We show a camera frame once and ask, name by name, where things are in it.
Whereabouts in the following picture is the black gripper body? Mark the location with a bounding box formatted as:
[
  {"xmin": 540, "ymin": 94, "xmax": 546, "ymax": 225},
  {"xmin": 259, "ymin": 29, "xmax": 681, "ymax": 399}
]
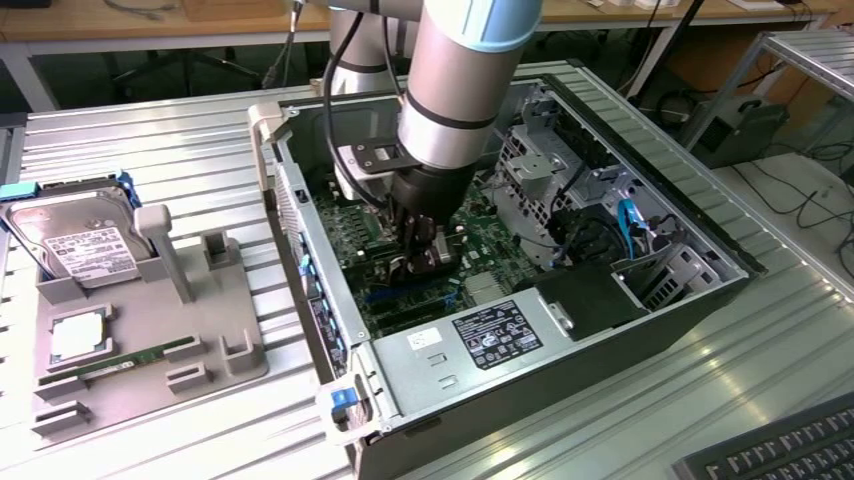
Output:
[{"xmin": 390, "ymin": 164, "xmax": 479, "ymax": 236}]

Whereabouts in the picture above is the blue expansion slot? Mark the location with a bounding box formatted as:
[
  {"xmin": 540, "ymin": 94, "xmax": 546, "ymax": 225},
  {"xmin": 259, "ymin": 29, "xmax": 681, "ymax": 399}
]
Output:
[{"xmin": 363, "ymin": 284, "xmax": 403, "ymax": 305}]

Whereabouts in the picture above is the silver chipset heat sink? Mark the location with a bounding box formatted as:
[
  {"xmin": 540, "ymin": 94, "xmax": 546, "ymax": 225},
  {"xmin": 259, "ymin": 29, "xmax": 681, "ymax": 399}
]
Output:
[{"xmin": 463, "ymin": 273, "xmax": 512, "ymax": 304}]

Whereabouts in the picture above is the green motherboard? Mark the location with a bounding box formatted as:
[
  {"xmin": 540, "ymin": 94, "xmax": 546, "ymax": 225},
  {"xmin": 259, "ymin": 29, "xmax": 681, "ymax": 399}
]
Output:
[{"xmin": 312, "ymin": 164, "xmax": 543, "ymax": 341}]

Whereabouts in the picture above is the silver disk bay cage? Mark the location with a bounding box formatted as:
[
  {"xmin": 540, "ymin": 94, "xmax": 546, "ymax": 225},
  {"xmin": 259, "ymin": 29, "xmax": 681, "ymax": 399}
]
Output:
[{"xmin": 496, "ymin": 89, "xmax": 629, "ymax": 261}]

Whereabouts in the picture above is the silver power supply unit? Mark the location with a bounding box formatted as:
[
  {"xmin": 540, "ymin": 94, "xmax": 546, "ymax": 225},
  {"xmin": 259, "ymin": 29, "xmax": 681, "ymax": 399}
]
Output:
[{"xmin": 368, "ymin": 287, "xmax": 582, "ymax": 420}]

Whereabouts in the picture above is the black fan shroud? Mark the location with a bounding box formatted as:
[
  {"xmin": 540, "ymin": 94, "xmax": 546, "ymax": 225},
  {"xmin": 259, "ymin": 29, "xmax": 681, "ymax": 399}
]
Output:
[{"xmin": 532, "ymin": 262, "xmax": 653, "ymax": 344}]

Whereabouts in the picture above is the open PC case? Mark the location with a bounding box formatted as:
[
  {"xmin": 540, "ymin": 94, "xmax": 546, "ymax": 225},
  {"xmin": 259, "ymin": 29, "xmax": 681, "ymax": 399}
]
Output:
[{"xmin": 246, "ymin": 72, "xmax": 769, "ymax": 480}]

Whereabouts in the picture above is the blue disk caddy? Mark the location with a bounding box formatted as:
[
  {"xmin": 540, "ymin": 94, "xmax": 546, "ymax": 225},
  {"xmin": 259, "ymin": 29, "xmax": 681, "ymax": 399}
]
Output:
[{"xmin": 0, "ymin": 169, "xmax": 146, "ymax": 281}]

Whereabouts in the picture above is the grey parts rack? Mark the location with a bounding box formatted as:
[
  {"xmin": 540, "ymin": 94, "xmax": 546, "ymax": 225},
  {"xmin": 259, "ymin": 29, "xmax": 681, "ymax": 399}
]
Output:
[{"xmin": 29, "ymin": 203, "xmax": 272, "ymax": 451}]

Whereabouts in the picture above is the wooden desk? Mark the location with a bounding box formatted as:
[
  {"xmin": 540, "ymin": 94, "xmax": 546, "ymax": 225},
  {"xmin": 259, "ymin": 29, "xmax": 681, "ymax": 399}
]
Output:
[{"xmin": 0, "ymin": 0, "xmax": 839, "ymax": 111}]

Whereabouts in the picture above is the silver hard disk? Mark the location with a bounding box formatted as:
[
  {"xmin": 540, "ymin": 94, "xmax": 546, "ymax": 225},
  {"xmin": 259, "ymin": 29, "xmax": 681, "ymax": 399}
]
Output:
[{"xmin": 3, "ymin": 191, "xmax": 154, "ymax": 290}]

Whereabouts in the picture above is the black floor device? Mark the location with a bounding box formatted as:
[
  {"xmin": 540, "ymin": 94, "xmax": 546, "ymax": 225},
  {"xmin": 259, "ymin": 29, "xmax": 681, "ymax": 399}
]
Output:
[{"xmin": 693, "ymin": 97, "xmax": 793, "ymax": 169}]

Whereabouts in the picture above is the green RAM stick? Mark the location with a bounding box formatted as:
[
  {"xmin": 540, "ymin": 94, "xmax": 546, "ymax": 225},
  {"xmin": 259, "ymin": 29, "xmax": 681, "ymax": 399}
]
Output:
[{"xmin": 37, "ymin": 339, "xmax": 196, "ymax": 385}]

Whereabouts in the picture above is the silver CPU chip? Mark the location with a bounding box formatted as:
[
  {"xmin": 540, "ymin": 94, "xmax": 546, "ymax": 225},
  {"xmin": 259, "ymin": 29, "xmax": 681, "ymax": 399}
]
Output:
[{"xmin": 51, "ymin": 314, "xmax": 109, "ymax": 365}]

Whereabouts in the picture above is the metal slat shelf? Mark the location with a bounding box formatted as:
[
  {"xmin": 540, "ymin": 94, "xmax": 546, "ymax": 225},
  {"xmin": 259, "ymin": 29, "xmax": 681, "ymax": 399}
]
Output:
[{"xmin": 679, "ymin": 29, "xmax": 854, "ymax": 151}]

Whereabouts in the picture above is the black keyboard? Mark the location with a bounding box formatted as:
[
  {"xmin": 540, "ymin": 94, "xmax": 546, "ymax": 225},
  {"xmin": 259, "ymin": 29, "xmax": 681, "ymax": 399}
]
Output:
[{"xmin": 670, "ymin": 399, "xmax": 854, "ymax": 480}]

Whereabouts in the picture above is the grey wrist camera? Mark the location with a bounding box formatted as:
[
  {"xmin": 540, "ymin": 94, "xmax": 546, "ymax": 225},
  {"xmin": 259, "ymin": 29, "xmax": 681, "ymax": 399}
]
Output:
[{"xmin": 332, "ymin": 142, "xmax": 426, "ymax": 204}]

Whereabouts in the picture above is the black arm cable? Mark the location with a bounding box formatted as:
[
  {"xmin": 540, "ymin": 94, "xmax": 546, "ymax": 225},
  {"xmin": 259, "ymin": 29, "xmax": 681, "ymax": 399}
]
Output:
[{"xmin": 322, "ymin": 9, "xmax": 395, "ymax": 211}]

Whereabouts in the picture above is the blue wire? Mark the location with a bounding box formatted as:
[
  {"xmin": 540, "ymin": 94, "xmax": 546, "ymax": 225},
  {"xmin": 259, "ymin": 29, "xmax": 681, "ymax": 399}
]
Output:
[{"xmin": 617, "ymin": 198, "xmax": 653, "ymax": 261}]

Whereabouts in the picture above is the grey hanging cable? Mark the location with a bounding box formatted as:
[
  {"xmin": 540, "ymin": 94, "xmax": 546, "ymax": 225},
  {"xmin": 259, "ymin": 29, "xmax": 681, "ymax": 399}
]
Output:
[{"xmin": 262, "ymin": 0, "xmax": 303, "ymax": 92}]

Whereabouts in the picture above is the black cable coil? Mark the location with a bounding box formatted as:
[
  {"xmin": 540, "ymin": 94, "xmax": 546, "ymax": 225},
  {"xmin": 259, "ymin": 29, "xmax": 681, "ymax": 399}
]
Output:
[{"xmin": 657, "ymin": 88, "xmax": 701, "ymax": 127}]

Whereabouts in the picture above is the black loose cable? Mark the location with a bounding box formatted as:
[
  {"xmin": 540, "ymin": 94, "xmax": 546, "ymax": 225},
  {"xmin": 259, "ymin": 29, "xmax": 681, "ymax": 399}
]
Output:
[{"xmin": 730, "ymin": 142, "xmax": 854, "ymax": 241}]

